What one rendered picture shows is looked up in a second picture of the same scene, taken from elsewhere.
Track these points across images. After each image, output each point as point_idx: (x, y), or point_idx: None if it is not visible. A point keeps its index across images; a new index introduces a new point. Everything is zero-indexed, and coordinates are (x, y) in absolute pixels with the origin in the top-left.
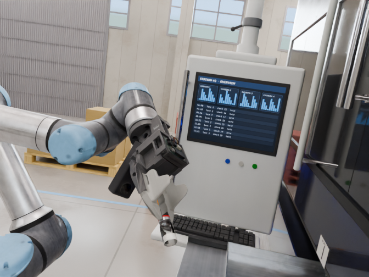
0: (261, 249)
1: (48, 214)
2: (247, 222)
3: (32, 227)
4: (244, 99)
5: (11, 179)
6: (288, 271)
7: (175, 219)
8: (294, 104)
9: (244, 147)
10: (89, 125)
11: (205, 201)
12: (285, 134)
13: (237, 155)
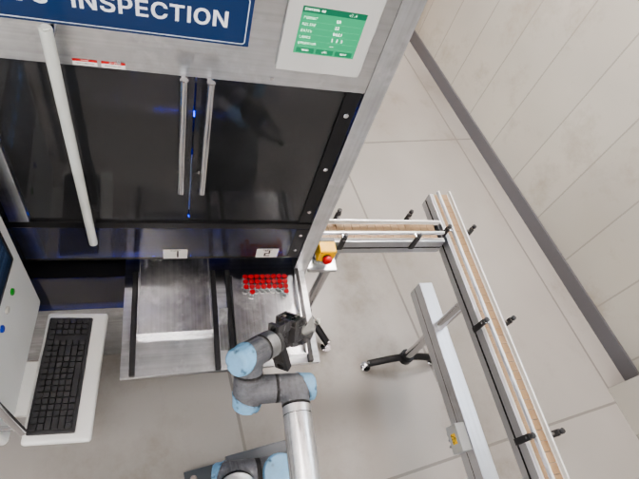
0: (138, 304)
1: (237, 471)
2: (32, 324)
3: (252, 476)
4: None
5: None
6: (152, 286)
7: (48, 417)
8: None
9: (0, 297)
10: (292, 378)
11: (14, 377)
12: (5, 233)
13: (1, 312)
